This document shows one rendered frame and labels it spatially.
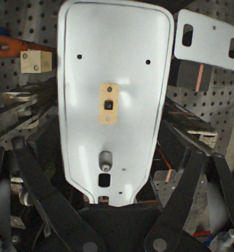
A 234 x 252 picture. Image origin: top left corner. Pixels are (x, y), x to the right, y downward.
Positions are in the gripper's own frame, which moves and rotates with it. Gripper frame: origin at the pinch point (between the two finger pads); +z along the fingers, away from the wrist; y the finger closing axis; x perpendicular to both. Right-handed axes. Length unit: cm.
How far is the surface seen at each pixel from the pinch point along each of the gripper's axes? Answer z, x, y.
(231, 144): 113, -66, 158
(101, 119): 12.8, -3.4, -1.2
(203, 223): 112, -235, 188
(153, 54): 13.1, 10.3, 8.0
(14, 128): 2.1, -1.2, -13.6
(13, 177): 6.5, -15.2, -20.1
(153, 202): 19.5, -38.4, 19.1
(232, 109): 43, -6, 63
